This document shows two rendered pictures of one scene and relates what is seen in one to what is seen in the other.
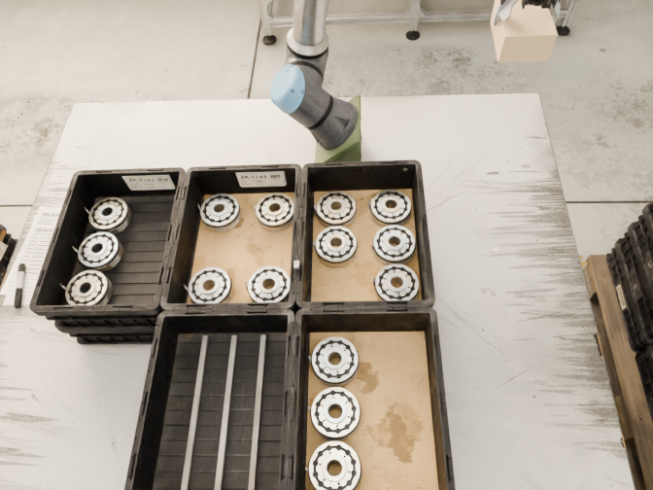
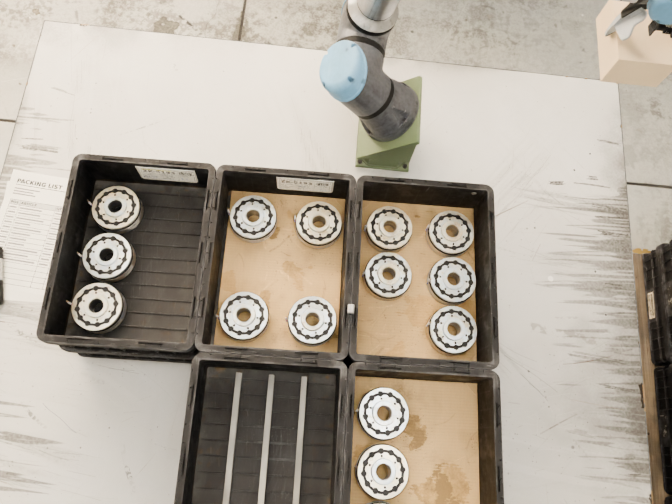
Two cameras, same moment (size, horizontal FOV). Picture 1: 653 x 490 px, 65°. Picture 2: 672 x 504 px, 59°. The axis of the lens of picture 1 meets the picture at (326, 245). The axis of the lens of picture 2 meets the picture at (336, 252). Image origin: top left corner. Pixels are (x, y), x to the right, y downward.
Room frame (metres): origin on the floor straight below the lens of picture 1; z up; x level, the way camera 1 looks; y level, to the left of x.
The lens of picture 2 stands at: (0.31, 0.19, 2.09)
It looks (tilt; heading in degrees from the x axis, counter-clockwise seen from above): 72 degrees down; 345
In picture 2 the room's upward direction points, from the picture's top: 12 degrees clockwise
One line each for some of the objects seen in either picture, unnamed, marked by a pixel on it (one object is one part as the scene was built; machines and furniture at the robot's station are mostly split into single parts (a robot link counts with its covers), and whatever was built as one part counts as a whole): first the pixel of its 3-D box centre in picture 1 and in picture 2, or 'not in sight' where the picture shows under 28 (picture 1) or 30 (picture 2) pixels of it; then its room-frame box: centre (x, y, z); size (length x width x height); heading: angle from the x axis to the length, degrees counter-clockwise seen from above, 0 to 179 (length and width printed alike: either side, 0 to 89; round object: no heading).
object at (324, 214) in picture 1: (336, 207); (389, 227); (0.75, -0.04, 0.86); 0.10 x 0.10 x 0.01
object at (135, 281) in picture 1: (122, 247); (138, 256); (0.71, 0.51, 0.87); 0.40 x 0.30 x 0.11; 173
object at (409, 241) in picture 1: (394, 242); (453, 279); (0.63, -0.16, 0.86); 0.10 x 0.10 x 0.01
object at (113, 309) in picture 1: (114, 236); (132, 249); (0.71, 0.51, 0.92); 0.40 x 0.30 x 0.02; 173
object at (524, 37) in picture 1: (522, 27); (634, 41); (1.06, -0.55, 1.09); 0.16 x 0.12 x 0.07; 172
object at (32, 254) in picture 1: (53, 253); (37, 235); (0.83, 0.79, 0.70); 0.33 x 0.23 x 0.01; 172
